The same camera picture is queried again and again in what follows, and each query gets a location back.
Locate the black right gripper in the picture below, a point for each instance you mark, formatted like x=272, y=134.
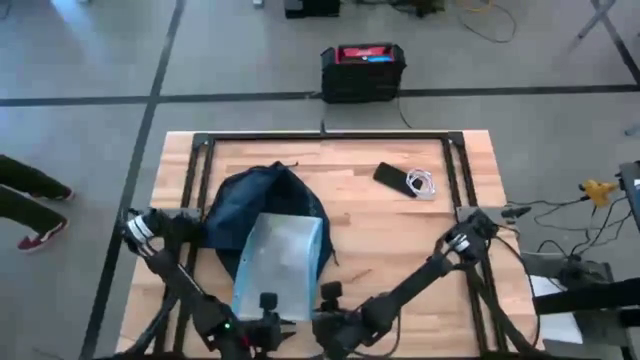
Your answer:
x=337, y=330

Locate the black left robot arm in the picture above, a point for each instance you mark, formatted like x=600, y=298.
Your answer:
x=175, y=270

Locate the dark blue backpack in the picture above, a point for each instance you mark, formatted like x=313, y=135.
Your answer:
x=240, y=210

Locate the grey equipment box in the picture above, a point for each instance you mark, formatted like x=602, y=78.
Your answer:
x=537, y=262

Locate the white paper sheet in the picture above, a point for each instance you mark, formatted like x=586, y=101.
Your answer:
x=560, y=327

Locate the black and red power station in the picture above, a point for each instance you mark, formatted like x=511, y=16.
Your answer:
x=362, y=75

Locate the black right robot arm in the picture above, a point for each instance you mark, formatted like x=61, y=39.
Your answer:
x=415, y=280

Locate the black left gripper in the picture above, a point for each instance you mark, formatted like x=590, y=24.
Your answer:
x=265, y=332

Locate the black flat bar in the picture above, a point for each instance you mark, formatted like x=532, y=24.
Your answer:
x=590, y=298

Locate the black smartphone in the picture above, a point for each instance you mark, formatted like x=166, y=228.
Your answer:
x=390, y=177

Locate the grey stand leg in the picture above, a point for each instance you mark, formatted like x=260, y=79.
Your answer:
x=592, y=22

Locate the white mesh pouch blue trim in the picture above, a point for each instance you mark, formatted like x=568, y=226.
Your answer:
x=280, y=265

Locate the grey laptop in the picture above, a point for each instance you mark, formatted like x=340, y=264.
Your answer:
x=632, y=195

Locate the black equipment box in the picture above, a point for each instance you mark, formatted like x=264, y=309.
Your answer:
x=312, y=7

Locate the small black device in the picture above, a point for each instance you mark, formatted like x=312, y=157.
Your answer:
x=515, y=212

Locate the person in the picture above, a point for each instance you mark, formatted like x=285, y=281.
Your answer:
x=25, y=177

